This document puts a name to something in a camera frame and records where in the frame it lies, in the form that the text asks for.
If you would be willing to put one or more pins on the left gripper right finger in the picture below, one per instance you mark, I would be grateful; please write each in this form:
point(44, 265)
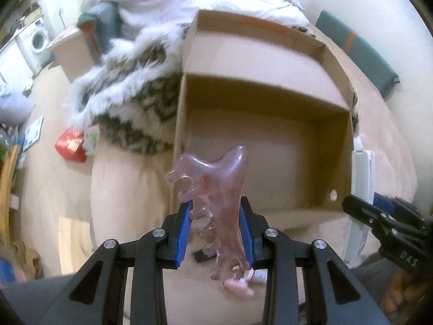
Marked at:
point(307, 277)

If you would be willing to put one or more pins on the white washing machine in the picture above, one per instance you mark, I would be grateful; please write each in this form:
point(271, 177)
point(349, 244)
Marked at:
point(33, 42)

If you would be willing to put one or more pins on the black and white furry blanket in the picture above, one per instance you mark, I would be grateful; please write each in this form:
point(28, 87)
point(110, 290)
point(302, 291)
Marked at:
point(132, 93)

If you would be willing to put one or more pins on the wooden chair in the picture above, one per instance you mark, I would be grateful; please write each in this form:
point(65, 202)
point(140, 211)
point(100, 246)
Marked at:
point(7, 174)

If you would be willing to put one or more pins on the teal cushion with orange stripe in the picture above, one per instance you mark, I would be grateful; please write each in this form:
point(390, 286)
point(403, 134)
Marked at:
point(365, 56)

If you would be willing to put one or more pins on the open cardboard box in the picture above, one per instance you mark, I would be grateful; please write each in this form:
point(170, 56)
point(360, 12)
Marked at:
point(282, 94)

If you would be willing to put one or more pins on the person's right hand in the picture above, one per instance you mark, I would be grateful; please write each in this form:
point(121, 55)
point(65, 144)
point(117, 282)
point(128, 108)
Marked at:
point(408, 299)

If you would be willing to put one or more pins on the grey stuffed bag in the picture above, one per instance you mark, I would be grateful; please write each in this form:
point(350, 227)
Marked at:
point(15, 108)

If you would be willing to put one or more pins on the black tube with pink print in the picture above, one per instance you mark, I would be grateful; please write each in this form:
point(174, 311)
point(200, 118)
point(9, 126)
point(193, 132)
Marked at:
point(200, 256)

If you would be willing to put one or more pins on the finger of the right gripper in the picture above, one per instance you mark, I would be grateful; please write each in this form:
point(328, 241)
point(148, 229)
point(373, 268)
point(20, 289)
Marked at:
point(391, 219)

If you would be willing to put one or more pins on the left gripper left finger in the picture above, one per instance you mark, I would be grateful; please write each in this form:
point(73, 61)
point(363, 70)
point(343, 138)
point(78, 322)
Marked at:
point(96, 293)

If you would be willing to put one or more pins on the pink cloud shaped device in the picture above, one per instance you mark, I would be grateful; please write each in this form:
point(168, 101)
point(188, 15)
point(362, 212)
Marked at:
point(238, 287)

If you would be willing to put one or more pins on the red snack package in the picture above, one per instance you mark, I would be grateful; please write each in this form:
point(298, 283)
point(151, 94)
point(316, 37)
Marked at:
point(70, 146)

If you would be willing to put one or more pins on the pink translucent massage comb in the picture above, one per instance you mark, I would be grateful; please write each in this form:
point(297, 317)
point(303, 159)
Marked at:
point(218, 184)

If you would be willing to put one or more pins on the bathroom scale on floor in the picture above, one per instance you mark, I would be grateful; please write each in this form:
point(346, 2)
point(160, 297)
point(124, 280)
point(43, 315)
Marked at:
point(32, 133)

